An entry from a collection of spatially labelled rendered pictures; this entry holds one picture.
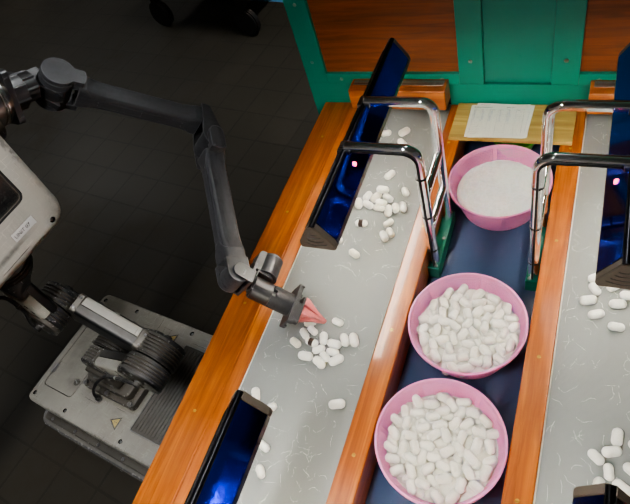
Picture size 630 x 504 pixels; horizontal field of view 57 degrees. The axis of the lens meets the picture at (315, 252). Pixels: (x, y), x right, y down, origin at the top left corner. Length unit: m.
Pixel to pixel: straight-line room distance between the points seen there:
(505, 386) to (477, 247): 0.40
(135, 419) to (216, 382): 0.49
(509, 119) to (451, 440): 0.93
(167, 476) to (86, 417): 0.62
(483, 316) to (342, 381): 0.37
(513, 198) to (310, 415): 0.77
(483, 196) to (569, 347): 0.48
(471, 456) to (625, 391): 0.34
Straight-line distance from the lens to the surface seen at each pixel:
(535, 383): 1.31
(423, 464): 1.29
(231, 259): 1.37
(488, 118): 1.79
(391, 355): 1.35
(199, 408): 1.44
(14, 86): 1.46
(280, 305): 1.39
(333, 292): 1.50
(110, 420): 1.93
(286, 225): 1.65
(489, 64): 1.78
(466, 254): 1.59
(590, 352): 1.38
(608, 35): 1.72
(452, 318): 1.41
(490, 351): 1.37
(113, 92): 1.54
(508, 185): 1.66
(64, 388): 2.08
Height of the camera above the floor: 1.96
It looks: 50 degrees down
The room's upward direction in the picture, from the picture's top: 23 degrees counter-clockwise
